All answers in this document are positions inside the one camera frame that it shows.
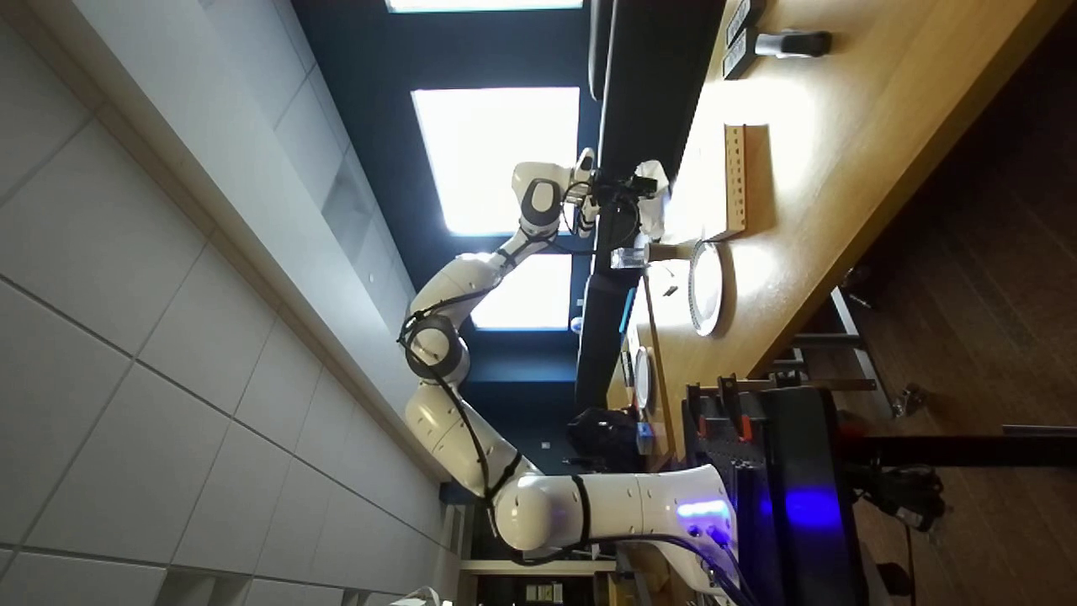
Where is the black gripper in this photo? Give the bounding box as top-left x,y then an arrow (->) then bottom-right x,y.
593,172 -> 638,230

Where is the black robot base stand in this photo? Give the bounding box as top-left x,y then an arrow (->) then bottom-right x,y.
684,388 -> 869,606

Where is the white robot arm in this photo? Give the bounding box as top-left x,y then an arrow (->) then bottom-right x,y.
398,162 -> 737,568

